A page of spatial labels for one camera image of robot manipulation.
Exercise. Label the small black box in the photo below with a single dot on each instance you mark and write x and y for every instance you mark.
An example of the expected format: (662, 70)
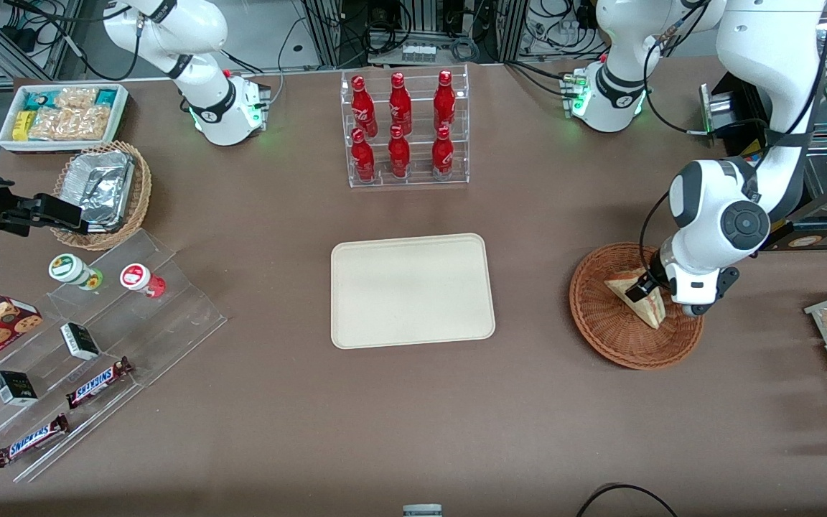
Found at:
(15, 388)
(80, 341)

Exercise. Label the oval brown wicker basket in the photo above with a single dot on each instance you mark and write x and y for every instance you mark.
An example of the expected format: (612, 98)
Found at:
(139, 194)

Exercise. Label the clear acrylic bottle rack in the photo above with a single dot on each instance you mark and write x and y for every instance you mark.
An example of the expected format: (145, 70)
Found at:
(456, 179)

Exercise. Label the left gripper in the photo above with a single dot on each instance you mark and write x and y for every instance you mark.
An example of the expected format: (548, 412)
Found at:
(652, 276)

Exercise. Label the triangle sandwich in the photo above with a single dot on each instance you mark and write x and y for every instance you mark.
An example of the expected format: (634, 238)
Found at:
(649, 316)

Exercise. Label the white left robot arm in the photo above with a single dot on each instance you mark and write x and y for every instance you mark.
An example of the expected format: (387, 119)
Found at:
(715, 208)

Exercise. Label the white power strip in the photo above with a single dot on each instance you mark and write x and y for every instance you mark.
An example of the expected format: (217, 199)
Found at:
(417, 52)

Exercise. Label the black food warmer cabinet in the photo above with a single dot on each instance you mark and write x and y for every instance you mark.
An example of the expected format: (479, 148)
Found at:
(744, 108)

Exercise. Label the clear acrylic stepped shelf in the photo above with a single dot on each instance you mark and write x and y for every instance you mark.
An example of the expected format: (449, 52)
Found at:
(184, 323)

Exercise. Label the green lid white cup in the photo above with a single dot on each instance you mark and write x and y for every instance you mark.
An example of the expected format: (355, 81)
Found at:
(67, 267)

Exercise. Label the white plastic snack bin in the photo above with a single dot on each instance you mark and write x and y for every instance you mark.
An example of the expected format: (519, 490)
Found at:
(62, 147)

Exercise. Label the yellow snack package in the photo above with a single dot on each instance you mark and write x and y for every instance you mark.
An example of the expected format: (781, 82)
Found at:
(21, 126)

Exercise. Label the red lid white cup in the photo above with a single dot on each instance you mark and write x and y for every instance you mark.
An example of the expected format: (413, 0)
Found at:
(137, 276)

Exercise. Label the aluminium frame rack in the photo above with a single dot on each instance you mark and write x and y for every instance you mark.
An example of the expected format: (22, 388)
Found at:
(324, 36)

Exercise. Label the aluminium foil container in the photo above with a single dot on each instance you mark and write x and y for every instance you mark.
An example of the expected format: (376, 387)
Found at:
(106, 197)
(87, 164)

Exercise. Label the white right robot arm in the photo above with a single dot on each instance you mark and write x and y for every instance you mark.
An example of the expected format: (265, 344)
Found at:
(220, 108)

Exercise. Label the small grey device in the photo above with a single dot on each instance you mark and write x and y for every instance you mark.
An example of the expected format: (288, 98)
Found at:
(422, 511)

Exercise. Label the teal snack package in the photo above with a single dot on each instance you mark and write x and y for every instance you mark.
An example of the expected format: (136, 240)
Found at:
(106, 97)
(39, 100)

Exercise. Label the round brown wicker basket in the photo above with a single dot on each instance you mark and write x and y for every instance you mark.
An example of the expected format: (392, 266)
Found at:
(600, 323)

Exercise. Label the Snickers chocolate bar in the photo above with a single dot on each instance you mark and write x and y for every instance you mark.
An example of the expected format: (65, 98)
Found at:
(31, 439)
(97, 383)

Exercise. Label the large clear rice cracker bag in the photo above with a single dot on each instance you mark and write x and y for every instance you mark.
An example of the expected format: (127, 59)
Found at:
(69, 123)

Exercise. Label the beige plastic tray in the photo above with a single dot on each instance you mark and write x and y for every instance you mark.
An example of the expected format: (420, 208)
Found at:
(413, 291)

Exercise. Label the small clear rice cracker bag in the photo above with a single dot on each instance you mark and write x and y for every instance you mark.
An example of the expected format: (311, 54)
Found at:
(76, 98)

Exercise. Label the red cola bottle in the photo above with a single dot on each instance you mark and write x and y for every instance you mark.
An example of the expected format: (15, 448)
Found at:
(399, 154)
(443, 154)
(362, 104)
(400, 104)
(363, 158)
(444, 100)

